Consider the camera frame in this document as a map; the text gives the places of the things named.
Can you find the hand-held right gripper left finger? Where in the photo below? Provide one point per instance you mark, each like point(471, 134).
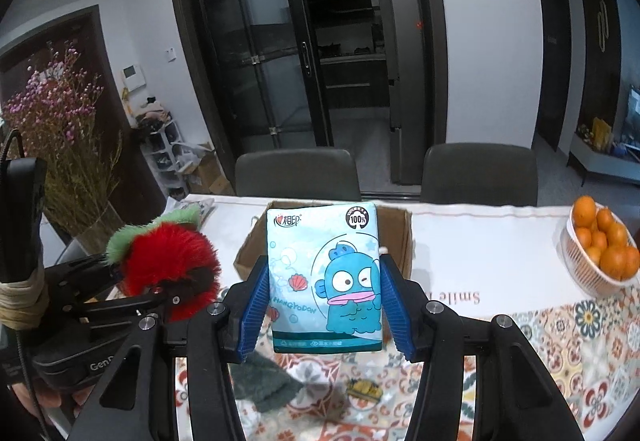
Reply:
point(255, 308)

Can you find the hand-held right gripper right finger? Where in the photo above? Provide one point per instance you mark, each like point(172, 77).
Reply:
point(397, 308)

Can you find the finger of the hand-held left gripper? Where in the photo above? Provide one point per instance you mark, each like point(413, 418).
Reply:
point(115, 308)
point(75, 278)

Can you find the red fuzzy strawberry plush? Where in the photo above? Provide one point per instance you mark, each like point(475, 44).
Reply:
point(165, 261)

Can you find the brown cardboard box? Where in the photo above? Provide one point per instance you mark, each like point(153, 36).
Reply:
point(397, 231)

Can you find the blue cartoon tissue packet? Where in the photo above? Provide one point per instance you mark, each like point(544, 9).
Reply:
point(325, 271)

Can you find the person's left hand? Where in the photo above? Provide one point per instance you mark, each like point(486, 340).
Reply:
point(50, 406)

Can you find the clear glass vase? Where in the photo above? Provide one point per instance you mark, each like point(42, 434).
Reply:
point(102, 228)

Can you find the dark green fuzzy cloth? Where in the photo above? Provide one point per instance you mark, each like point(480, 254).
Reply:
point(265, 383)

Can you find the small yellow plush charm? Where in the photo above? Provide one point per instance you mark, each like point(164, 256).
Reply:
point(364, 388)

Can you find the small brown carton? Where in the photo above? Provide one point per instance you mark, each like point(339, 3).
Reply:
point(212, 176)

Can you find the grey dining chair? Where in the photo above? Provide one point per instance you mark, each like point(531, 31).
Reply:
point(480, 176)
point(297, 173)

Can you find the white shoe rack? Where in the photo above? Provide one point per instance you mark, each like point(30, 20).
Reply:
point(165, 156)

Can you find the dried purple flower bunch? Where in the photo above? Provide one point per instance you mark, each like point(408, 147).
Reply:
point(55, 121)

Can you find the colourful tile-pattern table runner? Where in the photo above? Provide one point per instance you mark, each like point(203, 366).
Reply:
point(575, 356)

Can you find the white plastic fruit basket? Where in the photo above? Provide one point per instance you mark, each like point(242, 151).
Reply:
point(585, 276)

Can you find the pile of oranges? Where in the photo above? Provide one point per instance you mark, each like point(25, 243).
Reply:
point(607, 241)

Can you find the dark wooden door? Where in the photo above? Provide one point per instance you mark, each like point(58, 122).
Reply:
point(90, 46)

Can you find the grey refrigerator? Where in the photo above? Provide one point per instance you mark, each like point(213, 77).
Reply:
point(400, 61)

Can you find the low grey media cabinet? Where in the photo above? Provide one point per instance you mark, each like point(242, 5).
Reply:
point(605, 166)

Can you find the dark-framed glass sliding door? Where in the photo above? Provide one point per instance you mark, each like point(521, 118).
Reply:
point(250, 46)

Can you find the yellow box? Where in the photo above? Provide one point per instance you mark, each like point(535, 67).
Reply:
point(602, 133)

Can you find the large computer monitor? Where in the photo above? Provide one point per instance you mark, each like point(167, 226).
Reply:
point(635, 102)

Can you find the white wall intercom panel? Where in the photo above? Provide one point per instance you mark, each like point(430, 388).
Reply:
point(134, 76)

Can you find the white wall switch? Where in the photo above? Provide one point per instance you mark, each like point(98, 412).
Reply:
point(171, 55)

